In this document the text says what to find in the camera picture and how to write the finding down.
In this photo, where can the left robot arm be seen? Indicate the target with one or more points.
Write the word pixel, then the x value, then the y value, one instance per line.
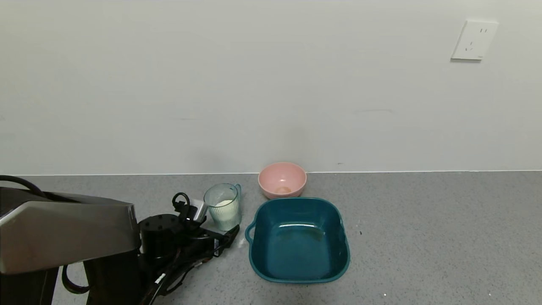
pixel 63 228

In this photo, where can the clear ribbed plastic cup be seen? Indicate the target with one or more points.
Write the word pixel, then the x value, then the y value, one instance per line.
pixel 226 209

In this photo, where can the teal square plastic tray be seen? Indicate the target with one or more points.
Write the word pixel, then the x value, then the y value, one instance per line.
pixel 298 250

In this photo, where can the pink bowl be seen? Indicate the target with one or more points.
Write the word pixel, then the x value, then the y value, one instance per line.
pixel 282 180

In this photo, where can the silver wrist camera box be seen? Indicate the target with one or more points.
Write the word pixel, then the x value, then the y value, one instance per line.
pixel 199 210

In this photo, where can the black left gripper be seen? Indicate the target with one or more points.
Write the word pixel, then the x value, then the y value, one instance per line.
pixel 218 245

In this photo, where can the white wall socket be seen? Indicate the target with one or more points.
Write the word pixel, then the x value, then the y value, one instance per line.
pixel 474 40

